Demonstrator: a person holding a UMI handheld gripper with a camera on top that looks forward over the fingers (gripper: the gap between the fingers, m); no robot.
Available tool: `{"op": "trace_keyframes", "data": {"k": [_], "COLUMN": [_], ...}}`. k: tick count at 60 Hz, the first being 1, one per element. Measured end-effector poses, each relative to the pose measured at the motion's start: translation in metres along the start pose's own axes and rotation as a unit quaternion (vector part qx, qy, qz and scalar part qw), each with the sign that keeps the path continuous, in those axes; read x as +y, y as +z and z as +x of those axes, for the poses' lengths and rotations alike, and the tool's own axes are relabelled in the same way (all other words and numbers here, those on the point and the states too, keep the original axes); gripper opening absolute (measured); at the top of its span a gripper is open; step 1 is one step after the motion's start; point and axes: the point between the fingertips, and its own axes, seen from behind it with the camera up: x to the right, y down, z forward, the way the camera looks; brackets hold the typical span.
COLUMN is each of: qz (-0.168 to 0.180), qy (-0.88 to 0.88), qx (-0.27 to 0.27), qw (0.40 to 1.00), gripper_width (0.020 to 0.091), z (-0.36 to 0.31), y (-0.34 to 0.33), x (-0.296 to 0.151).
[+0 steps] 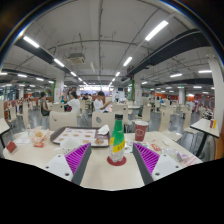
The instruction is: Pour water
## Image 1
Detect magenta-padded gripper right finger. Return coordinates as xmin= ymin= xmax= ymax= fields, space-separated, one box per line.
xmin=132 ymin=142 xmax=183 ymax=186

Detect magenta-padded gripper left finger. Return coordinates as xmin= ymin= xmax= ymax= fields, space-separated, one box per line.
xmin=42 ymin=142 xmax=93 ymax=186

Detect green-labelled clear drink bottle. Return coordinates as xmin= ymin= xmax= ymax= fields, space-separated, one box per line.
xmin=109 ymin=113 xmax=127 ymax=164

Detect printed paper leaflets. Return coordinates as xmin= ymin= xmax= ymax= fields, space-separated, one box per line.
xmin=124 ymin=140 xmax=164 ymax=154

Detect dark food tray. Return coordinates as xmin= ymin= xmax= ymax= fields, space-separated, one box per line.
xmin=49 ymin=126 xmax=111 ymax=148

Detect red paper cup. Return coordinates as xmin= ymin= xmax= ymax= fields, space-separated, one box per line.
xmin=133 ymin=120 xmax=149 ymax=142

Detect flat round red coaster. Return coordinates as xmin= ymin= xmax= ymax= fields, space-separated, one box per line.
xmin=106 ymin=155 xmax=128 ymax=167

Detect white paper napkin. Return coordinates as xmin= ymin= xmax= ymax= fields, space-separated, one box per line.
xmin=97 ymin=124 xmax=111 ymax=136

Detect orange-white food wrapper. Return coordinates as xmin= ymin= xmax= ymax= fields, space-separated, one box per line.
xmin=28 ymin=125 xmax=52 ymax=148

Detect beige canteen chairs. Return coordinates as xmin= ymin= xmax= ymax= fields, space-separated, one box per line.
xmin=0 ymin=96 xmax=214 ymax=141

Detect person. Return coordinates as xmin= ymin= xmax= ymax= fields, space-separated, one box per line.
xmin=66 ymin=90 xmax=82 ymax=116
xmin=93 ymin=90 xmax=113 ymax=114
xmin=39 ymin=91 xmax=52 ymax=117

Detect white neighbouring table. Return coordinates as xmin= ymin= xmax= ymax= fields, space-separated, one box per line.
xmin=0 ymin=117 xmax=11 ymax=148
xmin=189 ymin=117 xmax=221 ymax=158

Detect ceiling air conditioner unit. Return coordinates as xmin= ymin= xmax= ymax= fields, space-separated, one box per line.
xmin=67 ymin=52 xmax=86 ymax=65

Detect ceiling strip lights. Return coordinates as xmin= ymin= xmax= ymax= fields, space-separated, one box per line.
xmin=0 ymin=19 xmax=214 ymax=98

